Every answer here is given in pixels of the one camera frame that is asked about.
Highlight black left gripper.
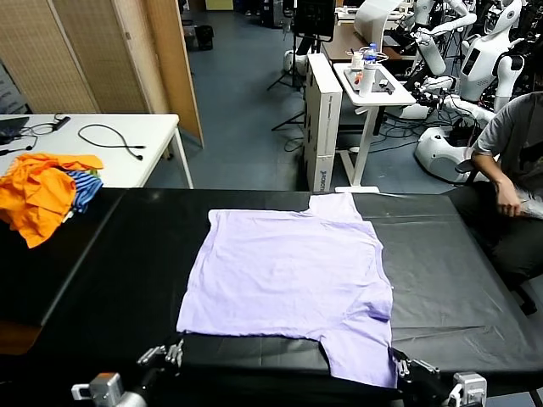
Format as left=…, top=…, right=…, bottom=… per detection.
left=137, top=338, right=186, bottom=395

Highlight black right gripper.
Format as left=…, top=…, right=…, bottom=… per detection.
left=392, top=348, right=453, bottom=404

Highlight lavender t-shirt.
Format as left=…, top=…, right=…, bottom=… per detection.
left=176, top=192, right=400, bottom=389

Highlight clear plastic bag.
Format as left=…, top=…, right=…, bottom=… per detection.
left=514, top=188, right=543, bottom=221

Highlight person forearm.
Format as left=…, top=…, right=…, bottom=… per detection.
left=471, top=151, right=517, bottom=192

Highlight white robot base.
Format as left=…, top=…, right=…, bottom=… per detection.
left=413, top=125, right=473, bottom=184

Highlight person hand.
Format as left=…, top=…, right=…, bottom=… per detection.
left=494, top=180, right=525, bottom=218

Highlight black table cover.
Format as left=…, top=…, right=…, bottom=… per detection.
left=40, top=187, right=543, bottom=407

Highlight black side table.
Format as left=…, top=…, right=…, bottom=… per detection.
left=0, top=188, right=125, bottom=327

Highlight blue striped garment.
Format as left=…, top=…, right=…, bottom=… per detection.
left=67, top=169, right=104, bottom=215

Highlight orange garment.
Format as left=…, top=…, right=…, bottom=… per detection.
left=0, top=152, right=105, bottom=249

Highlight white table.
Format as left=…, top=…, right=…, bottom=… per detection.
left=0, top=113, right=195, bottom=190

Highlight tall white cardboard box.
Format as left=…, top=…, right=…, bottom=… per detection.
left=302, top=53, right=344, bottom=193

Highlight seated person grey shirt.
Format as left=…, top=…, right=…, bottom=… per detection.
left=440, top=91, right=543, bottom=293

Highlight white rolling cart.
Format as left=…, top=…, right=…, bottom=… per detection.
left=333, top=61, right=418, bottom=194

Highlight dark laptop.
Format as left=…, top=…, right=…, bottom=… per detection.
left=0, top=116, right=31, bottom=146

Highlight white bottle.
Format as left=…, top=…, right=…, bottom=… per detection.
left=360, top=59, right=378, bottom=98

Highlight grey stacked boxes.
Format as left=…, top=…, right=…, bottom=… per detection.
left=0, top=59, right=31, bottom=115

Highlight wooden folding screen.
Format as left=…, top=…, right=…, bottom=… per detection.
left=0, top=0, right=205, bottom=149

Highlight white humanoid robot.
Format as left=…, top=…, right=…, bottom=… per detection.
left=440, top=0, right=529, bottom=125
left=407, top=0, right=479, bottom=78

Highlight black tripod stand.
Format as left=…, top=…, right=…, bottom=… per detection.
left=266, top=32, right=307, bottom=92

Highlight black trash bin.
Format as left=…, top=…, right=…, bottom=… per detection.
left=195, top=25, right=215, bottom=52

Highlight white round device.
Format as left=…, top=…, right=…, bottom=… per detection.
left=283, top=49, right=310, bottom=75

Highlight brown desk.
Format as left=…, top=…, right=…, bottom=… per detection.
left=320, top=24, right=419, bottom=63

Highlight white curved shell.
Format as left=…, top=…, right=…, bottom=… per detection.
left=353, top=0, right=402, bottom=46

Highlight black monitor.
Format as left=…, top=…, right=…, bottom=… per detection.
left=292, top=0, right=337, bottom=43

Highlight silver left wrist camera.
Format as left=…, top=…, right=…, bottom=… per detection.
left=70, top=371, right=125, bottom=402

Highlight black looped cable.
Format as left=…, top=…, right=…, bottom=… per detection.
left=77, top=123, right=147, bottom=162

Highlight black power adapter with cable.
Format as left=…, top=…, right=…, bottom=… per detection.
left=19, top=114, right=71, bottom=137

